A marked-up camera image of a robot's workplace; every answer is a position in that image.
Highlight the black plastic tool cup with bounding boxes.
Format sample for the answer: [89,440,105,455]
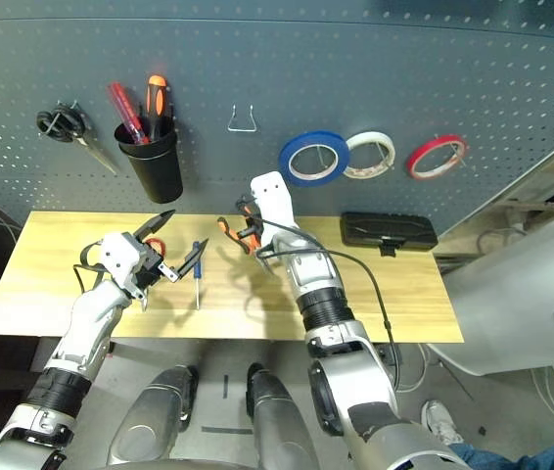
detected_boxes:
[113,119,184,205]

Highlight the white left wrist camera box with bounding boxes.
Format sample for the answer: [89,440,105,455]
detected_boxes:
[98,232,149,300]

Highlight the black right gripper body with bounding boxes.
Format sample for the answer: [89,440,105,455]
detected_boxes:
[235,194,264,246]

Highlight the blue tape roll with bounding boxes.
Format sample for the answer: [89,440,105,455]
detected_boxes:
[278,129,351,188]

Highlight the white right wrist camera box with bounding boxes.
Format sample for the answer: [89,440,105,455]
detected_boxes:
[250,171,300,246]

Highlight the white metal rack frame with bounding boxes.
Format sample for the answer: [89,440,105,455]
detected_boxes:
[438,117,554,236]

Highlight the orange black handled screwdriver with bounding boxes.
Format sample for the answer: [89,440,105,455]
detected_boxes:
[139,73,168,141]

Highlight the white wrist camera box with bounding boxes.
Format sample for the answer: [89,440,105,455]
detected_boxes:
[250,171,300,246]
[98,232,149,300]

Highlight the silver robot leg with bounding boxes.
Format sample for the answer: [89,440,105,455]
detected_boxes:
[246,361,320,470]
[105,365,199,466]

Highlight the large white machine housing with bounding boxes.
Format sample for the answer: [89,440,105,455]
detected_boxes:
[426,195,554,378]

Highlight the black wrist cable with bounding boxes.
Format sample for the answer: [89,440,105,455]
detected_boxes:
[256,217,400,393]
[71,239,107,295]

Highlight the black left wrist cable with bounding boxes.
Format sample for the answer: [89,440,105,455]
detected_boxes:
[71,239,107,295]

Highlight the black handled scissors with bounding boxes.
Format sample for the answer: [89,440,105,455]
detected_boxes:
[35,101,121,176]

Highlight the red transparent handled screwdriver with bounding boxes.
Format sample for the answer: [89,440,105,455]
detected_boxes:
[107,81,152,146]

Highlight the white tape roll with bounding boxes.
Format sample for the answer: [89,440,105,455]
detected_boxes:
[343,130,397,180]

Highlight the blue handled screwdriver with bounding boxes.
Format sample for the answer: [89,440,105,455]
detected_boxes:
[192,241,205,310]

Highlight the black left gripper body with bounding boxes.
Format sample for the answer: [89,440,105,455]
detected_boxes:
[132,234,180,290]

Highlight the silver robot left leg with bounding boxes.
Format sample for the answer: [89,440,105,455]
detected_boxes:
[105,365,199,466]

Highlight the dark grey metal pegboard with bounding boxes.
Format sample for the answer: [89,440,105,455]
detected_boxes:
[0,0,554,236]

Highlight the blue jeans leg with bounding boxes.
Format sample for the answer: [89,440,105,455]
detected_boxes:
[450,443,554,470]

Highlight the silver robot right leg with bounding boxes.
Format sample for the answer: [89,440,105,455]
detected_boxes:
[246,361,320,470]

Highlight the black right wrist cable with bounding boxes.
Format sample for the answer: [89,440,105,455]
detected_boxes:
[256,217,400,393]

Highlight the silver wire pliers hook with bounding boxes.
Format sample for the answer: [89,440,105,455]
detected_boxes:
[227,104,260,133]

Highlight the red handled scissors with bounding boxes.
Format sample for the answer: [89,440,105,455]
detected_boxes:
[140,237,166,312]

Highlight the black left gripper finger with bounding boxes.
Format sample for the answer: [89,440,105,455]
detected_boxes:
[174,238,209,284]
[134,209,177,242]

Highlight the black plastic tool case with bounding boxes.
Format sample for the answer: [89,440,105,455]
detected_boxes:
[340,211,439,258]

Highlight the white sneaker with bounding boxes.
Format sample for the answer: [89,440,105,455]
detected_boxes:
[421,399,464,447]

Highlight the red tape roll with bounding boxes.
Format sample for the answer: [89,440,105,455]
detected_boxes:
[406,134,468,181]

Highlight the silver double prong tape hook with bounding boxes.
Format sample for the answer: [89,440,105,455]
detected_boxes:
[311,144,332,173]

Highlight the orange black long-nose pliers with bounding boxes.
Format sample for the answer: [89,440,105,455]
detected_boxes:
[216,203,271,275]

